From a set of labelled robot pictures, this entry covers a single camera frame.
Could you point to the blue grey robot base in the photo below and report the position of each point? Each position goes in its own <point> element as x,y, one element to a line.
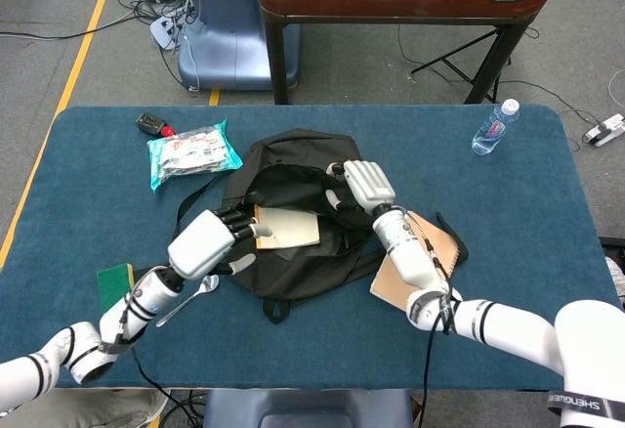
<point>307,408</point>

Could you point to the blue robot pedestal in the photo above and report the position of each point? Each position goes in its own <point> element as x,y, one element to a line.
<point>229,32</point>

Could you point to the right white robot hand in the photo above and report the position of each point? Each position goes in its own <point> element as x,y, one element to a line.
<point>371,184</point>

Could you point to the black fabric backpack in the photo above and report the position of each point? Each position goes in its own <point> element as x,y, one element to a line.
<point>303,267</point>

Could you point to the metal spoon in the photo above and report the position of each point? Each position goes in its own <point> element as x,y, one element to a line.
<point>210,282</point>

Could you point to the green yellow sponge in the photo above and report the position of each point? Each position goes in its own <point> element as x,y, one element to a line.
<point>114,281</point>

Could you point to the kraft spiral notebook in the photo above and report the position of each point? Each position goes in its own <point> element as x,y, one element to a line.
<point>386,287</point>

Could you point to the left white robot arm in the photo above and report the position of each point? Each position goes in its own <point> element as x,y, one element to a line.
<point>141,301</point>

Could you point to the clear plastic water bottle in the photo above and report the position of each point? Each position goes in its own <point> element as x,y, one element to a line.
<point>490,132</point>

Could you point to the brown mahjong table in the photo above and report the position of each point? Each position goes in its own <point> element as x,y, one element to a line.
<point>405,3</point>

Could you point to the teal snack package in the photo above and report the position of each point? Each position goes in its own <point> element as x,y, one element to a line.
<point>195,154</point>

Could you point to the small black red device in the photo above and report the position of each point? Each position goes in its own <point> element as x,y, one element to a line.
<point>149,122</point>

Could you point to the khaki trousers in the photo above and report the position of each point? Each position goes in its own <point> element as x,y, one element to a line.
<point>97,411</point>

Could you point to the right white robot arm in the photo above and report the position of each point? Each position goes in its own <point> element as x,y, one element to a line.
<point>415,262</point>

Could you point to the white power strip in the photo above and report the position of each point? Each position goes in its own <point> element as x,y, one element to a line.
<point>163,29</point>
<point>608,130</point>

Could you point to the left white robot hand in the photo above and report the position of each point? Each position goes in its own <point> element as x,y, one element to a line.
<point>200,247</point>

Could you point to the white sneaker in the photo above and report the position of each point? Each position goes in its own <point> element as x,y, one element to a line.
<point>616,279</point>

